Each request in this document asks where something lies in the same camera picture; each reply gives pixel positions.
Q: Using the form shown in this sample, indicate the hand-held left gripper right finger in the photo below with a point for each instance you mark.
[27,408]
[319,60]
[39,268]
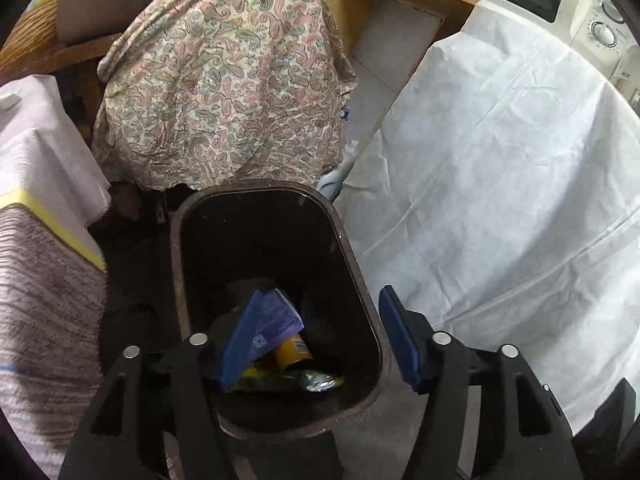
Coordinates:
[402,340]

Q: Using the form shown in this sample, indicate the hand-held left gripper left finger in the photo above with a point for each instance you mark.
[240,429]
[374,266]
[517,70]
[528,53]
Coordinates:
[240,350]

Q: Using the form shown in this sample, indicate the yellow wrapper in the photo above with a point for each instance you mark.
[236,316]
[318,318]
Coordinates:
[265,382]

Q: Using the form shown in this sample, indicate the purple snack packet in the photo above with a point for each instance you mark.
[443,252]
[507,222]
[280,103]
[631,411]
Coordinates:
[277,320]

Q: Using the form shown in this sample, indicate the yellow drink can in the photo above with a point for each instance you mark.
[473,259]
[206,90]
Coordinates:
[290,352]

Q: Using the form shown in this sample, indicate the silver foil wrapper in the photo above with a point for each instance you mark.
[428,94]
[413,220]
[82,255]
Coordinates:
[320,382]

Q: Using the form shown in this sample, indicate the dark brown trash bin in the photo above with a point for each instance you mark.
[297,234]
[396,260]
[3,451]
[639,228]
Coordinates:
[260,240]

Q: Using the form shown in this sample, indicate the white cloth cover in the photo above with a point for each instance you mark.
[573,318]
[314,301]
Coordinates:
[500,185]

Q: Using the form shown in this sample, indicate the paisley patterned cloth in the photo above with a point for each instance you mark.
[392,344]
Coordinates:
[225,85]

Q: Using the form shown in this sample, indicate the wooden cabinet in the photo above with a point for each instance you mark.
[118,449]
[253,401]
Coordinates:
[350,5]

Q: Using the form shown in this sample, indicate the beige and brown cooker pot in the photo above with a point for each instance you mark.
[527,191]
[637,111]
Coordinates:
[100,15]

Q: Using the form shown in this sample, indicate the woven wicker basket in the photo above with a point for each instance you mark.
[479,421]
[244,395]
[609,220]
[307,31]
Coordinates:
[35,30]

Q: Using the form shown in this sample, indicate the white microwave oven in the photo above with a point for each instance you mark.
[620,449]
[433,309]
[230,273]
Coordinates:
[595,10]

